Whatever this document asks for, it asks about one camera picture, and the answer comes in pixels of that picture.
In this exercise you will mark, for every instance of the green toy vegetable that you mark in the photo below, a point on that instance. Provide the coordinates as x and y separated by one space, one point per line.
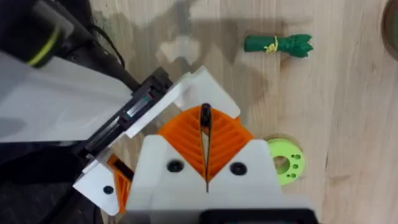
280 46

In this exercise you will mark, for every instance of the round bucket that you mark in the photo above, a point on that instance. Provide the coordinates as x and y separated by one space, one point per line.
392 31

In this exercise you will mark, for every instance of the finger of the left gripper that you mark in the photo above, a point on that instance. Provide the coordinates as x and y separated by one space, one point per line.
99 189
205 90

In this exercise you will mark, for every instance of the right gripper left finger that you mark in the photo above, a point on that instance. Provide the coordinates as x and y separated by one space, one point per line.
168 186

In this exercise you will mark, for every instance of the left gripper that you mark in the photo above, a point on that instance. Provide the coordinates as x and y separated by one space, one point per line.
62 102

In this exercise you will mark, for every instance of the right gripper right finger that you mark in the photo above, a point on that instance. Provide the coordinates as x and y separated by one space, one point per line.
248 189

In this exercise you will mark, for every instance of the green disc with holes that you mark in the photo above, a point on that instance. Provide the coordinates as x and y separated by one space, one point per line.
292 149

